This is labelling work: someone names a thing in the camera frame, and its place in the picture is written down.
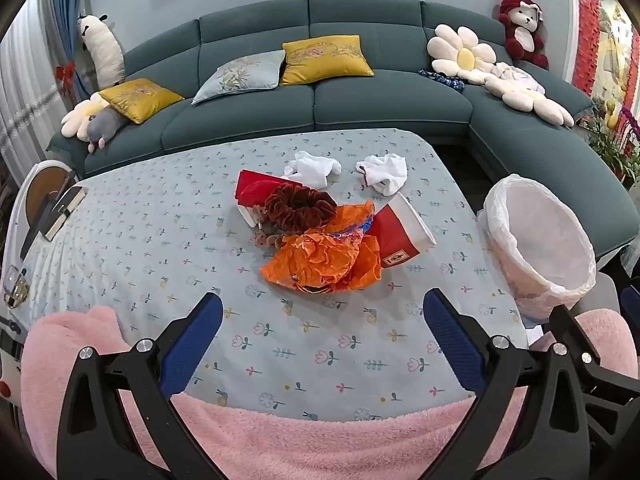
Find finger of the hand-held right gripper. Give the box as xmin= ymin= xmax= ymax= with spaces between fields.
xmin=549 ymin=304 xmax=640 ymax=461

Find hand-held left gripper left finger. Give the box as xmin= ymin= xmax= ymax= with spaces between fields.
xmin=56 ymin=291 xmax=224 ymax=480

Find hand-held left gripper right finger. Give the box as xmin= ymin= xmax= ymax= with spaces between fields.
xmin=422 ymin=287 xmax=593 ymax=480

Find bin with white liner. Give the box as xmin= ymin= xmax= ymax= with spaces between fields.
xmin=476 ymin=174 xmax=597 ymax=320

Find orange plastic wrapper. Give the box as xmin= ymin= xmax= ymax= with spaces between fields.
xmin=260 ymin=200 xmax=383 ymax=295

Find grey chair seat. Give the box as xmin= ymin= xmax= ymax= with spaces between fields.
xmin=582 ymin=272 xmax=623 ymax=313

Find floral light blue tablecloth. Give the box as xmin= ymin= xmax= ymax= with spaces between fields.
xmin=20 ymin=129 xmax=531 ymax=423

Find brown fuzzy scrunchie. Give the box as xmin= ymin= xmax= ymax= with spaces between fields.
xmin=252 ymin=205 xmax=286 ymax=250

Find pink fluffy blanket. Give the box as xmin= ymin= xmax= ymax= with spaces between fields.
xmin=20 ymin=306 xmax=638 ymax=480

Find dark red ruffled scrunchie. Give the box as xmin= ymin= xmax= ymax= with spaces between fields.
xmin=263 ymin=183 xmax=338 ymax=236

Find white crumpled tissue right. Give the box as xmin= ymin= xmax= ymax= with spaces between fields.
xmin=356 ymin=154 xmax=408 ymax=196

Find white crumpled tissue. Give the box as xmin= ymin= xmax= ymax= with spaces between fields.
xmin=283 ymin=151 xmax=343 ymax=190
xmin=356 ymin=154 xmax=408 ymax=196

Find black notebook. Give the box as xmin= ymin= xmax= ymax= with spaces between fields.
xmin=44 ymin=186 xmax=90 ymax=242

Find white crumpled tissue left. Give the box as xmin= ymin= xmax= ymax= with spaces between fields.
xmin=283 ymin=151 xmax=343 ymax=190

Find grey plush toy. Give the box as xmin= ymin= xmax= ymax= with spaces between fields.
xmin=85 ymin=107 xmax=125 ymax=153

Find potted orchid plant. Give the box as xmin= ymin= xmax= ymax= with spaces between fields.
xmin=582 ymin=100 xmax=640 ymax=181

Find teal corner sofa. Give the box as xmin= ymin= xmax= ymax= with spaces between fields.
xmin=47 ymin=0 xmax=640 ymax=266

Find yellow embroidered pillow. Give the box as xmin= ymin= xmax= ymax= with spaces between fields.
xmin=98 ymin=78 xmax=185 ymax=125
xmin=281 ymin=35 xmax=375 ymax=86

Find cream flower cushion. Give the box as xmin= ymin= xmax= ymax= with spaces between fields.
xmin=61 ymin=92 xmax=113 ymax=140
xmin=484 ymin=62 xmax=576 ymax=126
xmin=426 ymin=23 xmax=498 ymax=85

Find blue patterned cloth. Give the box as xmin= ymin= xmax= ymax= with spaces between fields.
xmin=418 ymin=68 xmax=467 ymax=93

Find light blue embroidered pillow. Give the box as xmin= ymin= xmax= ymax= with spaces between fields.
xmin=191 ymin=50 xmax=287 ymax=106

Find white folded clothes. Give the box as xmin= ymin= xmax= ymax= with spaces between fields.
xmin=492 ymin=61 xmax=541 ymax=92

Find white long plush toy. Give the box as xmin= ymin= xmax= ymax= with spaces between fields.
xmin=76 ymin=14 xmax=126 ymax=87

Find white sheer curtain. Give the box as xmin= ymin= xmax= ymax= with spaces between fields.
xmin=0 ymin=0 xmax=66 ymax=161

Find red and white teddy bear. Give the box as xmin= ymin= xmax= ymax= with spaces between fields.
xmin=497 ymin=0 xmax=550 ymax=70

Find blue curtain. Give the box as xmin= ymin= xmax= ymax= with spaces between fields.
xmin=50 ymin=0 xmax=93 ymax=103

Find red wall decoration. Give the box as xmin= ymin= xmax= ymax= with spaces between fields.
xmin=572 ymin=0 xmax=608 ymax=96

